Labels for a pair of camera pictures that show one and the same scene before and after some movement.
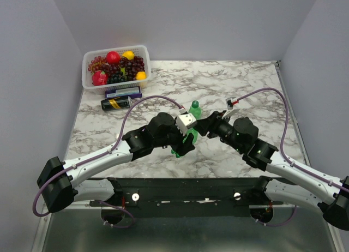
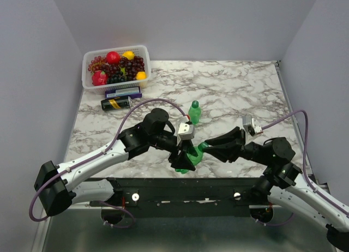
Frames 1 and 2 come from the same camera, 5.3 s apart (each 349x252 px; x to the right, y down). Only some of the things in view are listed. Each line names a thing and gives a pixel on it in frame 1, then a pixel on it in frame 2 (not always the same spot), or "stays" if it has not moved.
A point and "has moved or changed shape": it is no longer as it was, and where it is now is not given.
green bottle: (195, 136) has moved or changed shape
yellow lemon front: (140, 76) stays
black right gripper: (215, 119) -> (231, 151)
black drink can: (116, 103) stays
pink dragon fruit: (99, 78) stays
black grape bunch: (117, 77) stays
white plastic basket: (141, 51) stays
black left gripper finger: (182, 149) -> (179, 159)
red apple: (113, 58) stays
